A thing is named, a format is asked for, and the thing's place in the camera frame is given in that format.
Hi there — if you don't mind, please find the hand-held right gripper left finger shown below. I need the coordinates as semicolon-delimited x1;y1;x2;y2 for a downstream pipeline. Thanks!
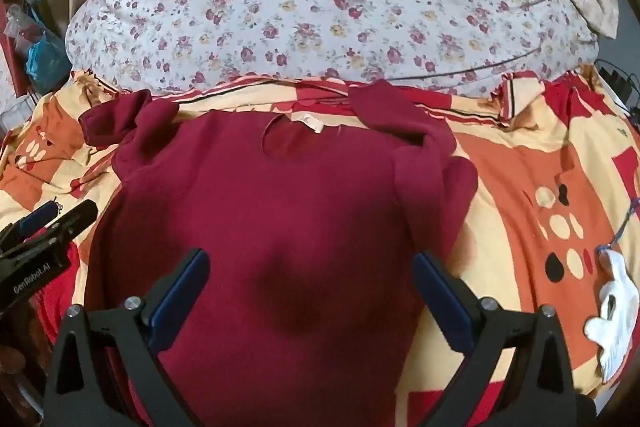
42;248;211;427

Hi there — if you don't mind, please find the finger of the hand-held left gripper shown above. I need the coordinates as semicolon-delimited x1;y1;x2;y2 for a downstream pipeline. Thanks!
0;201;59;251
50;199;99;241

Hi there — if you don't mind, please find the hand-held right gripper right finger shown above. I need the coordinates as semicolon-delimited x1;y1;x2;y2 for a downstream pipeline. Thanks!
411;251;583;427

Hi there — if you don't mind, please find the maroon knit sweater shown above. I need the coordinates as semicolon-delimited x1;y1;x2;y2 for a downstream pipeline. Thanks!
80;84;479;427

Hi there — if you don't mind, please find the red orange cream bedsheet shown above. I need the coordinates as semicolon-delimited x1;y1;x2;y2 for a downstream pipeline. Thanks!
0;66;640;427

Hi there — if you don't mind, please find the red wooden furniture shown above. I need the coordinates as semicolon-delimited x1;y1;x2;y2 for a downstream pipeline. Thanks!
0;0;33;98

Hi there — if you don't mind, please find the teal plastic bag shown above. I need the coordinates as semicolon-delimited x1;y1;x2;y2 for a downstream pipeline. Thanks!
25;31;67;80

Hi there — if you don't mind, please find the white cloth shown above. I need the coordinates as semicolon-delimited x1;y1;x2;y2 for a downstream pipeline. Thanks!
584;249;640;384

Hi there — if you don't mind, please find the floral quilt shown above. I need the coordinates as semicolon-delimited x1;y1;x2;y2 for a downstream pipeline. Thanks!
65;0;601;98

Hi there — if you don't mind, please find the blue string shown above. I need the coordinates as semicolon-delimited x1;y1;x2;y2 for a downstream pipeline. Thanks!
596;196;640;258

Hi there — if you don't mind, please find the black wire rack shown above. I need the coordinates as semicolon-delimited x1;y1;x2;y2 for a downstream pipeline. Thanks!
595;57;640;128

